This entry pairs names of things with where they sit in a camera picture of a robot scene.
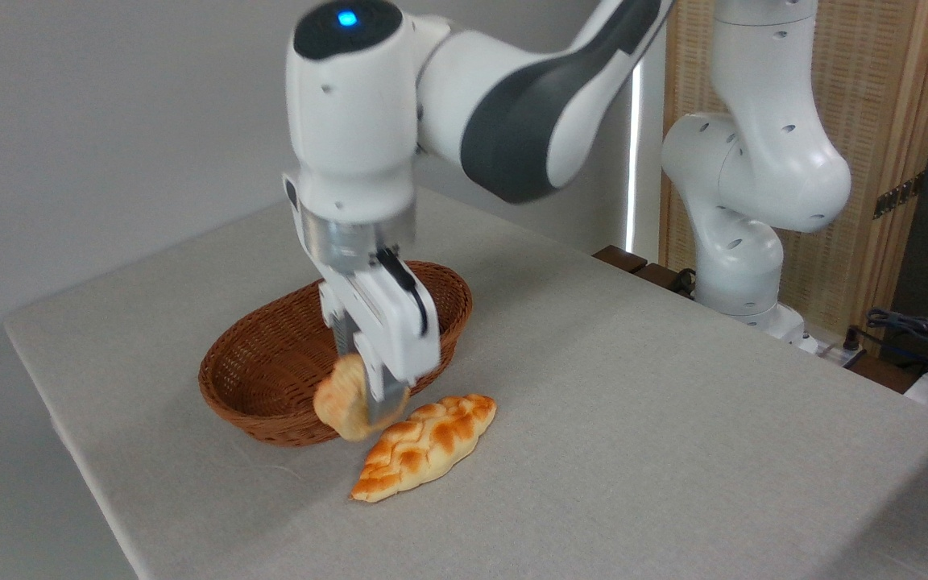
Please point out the braided golden bread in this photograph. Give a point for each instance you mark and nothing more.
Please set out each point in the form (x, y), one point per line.
(424, 447)

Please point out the grey tablecloth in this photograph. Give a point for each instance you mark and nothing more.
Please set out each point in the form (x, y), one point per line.
(673, 443)

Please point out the round orange bread roll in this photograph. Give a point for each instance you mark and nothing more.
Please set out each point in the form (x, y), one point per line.
(339, 404)

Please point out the brown wicker oval basket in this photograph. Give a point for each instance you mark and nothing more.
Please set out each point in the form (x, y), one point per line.
(271, 379)

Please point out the bamboo folding screen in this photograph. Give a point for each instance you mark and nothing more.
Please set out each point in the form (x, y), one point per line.
(875, 97)

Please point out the black screen hinge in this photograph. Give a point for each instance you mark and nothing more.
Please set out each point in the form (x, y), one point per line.
(899, 196)

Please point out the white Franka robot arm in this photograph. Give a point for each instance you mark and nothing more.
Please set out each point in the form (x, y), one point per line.
(351, 121)

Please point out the white vertical light strip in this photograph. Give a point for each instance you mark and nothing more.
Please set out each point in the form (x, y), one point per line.
(633, 161)

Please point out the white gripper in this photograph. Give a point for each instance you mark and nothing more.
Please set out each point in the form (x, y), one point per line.
(395, 330)

